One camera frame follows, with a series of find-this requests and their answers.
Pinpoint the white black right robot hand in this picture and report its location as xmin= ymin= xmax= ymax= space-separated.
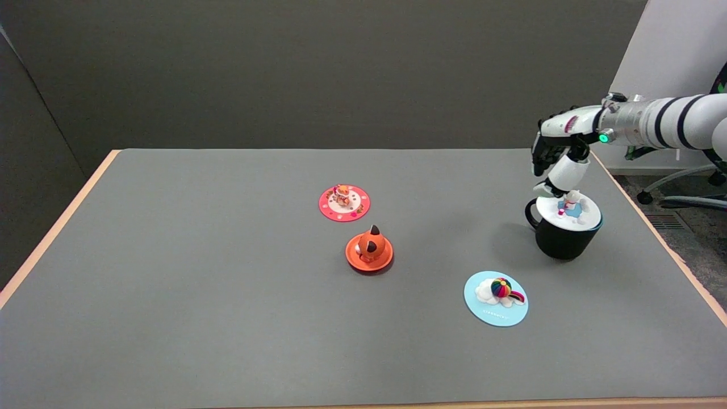
xmin=531 ymin=106 xmax=605 ymax=198

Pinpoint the white cup lid with figure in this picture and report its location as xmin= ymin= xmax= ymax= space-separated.
xmin=536 ymin=190 xmax=601 ymax=229

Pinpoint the light blue rainbow cup lid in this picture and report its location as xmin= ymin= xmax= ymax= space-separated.
xmin=464 ymin=271 xmax=529 ymax=327

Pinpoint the orange cup lid cat figure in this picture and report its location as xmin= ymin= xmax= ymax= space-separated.
xmin=345 ymin=224 xmax=394 ymax=272

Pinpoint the pink cup lid with figure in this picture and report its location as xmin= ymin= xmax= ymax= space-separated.
xmin=319 ymin=184 xmax=371 ymax=222

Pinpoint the black mug teal inside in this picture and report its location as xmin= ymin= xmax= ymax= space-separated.
xmin=525 ymin=196 xmax=604 ymax=261

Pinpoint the floor vent grille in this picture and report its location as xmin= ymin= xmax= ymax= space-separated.
xmin=646 ymin=213 xmax=689 ymax=231

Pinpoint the office chair base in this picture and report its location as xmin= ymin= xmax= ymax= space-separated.
xmin=636 ymin=164 xmax=727 ymax=212

